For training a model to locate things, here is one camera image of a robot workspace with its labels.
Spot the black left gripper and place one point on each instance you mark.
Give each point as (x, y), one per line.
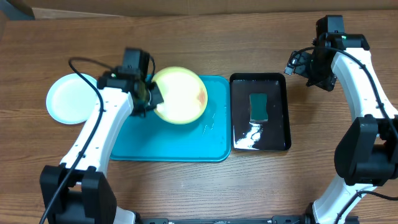
(157, 97)

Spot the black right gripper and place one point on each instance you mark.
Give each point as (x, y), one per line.
(327, 83)

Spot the yellow plate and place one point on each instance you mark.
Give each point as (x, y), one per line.
(184, 95)

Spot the green yellow sponge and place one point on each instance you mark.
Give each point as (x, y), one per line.
(258, 107)

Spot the light blue plate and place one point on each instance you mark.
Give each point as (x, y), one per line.
(70, 100)

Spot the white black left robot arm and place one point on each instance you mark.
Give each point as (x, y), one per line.
(77, 190)

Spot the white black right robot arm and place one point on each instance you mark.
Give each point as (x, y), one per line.
(366, 157)

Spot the teal plastic tray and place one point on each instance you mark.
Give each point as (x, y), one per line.
(207, 139)

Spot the black plastic tray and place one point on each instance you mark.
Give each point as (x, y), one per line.
(272, 135)

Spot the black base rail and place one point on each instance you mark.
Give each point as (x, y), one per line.
(278, 219)

